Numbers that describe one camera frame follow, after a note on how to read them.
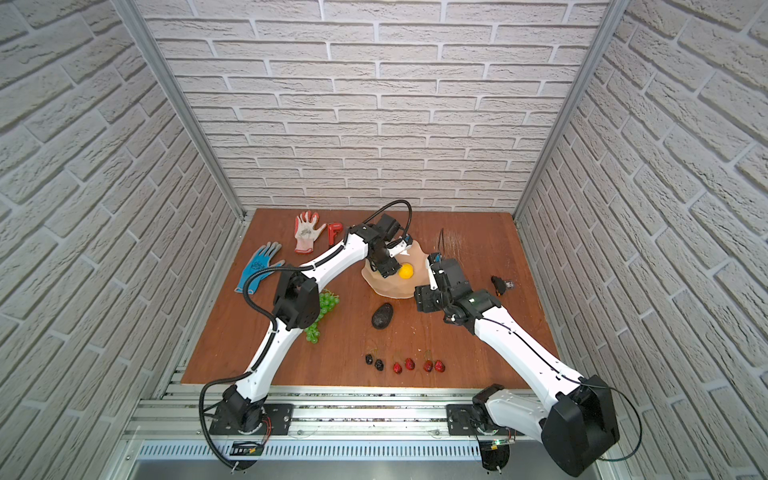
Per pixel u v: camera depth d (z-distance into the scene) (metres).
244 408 0.63
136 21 0.71
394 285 1.01
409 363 0.83
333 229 1.14
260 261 1.04
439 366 0.81
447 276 0.60
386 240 0.82
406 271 0.97
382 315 0.87
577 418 0.39
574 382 0.42
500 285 0.98
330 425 0.73
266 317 0.61
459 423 0.74
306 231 1.14
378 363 0.81
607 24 0.71
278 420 0.74
